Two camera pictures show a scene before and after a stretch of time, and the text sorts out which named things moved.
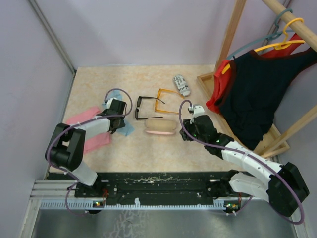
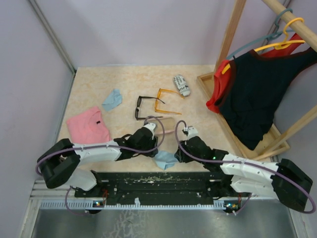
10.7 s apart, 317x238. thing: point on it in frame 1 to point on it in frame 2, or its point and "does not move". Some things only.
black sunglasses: x=138 y=103 does not move
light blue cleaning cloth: x=127 y=130 to x=165 y=159
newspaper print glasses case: x=182 y=85 does not move
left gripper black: x=122 y=124 to x=153 y=143
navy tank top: x=255 y=83 does not move
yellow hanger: x=286 y=44 does not move
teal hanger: x=272 y=36 does not move
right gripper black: x=187 y=126 to x=182 y=157
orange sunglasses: x=160 y=90 does not move
